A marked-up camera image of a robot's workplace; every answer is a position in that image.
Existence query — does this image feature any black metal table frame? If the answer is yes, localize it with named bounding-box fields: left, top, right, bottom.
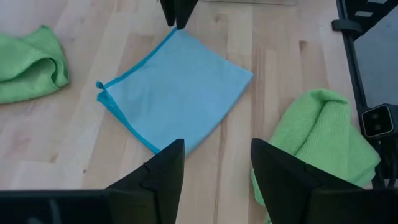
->
left=331, top=0, right=398, bottom=189

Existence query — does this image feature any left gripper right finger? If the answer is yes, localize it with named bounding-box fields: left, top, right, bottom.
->
left=251, top=138, right=398, bottom=224

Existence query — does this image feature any green microfiber towel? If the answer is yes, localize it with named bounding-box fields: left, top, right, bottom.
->
left=0, top=24, right=70, bottom=105
left=251, top=88, right=382, bottom=224

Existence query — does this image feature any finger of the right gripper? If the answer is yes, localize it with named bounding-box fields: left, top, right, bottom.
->
left=160, top=0, right=177, bottom=27
left=175, top=0, right=199, bottom=30

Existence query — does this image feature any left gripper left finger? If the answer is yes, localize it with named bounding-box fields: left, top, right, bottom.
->
left=0, top=139, right=186, bottom=224

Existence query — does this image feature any blue towel with white tag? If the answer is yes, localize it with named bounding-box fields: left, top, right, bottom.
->
left=95, top=27, right=254, bottom=156

